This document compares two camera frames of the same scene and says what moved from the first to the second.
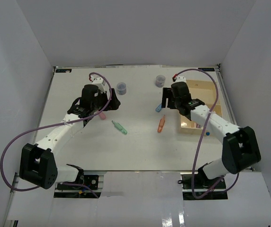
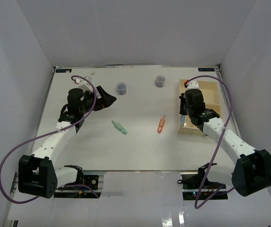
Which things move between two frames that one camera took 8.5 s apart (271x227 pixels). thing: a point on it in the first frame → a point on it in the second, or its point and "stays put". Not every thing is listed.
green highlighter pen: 120,127 stays put
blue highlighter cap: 158,108 → 182,120
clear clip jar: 160,80 stays put
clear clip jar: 121,88 stays put
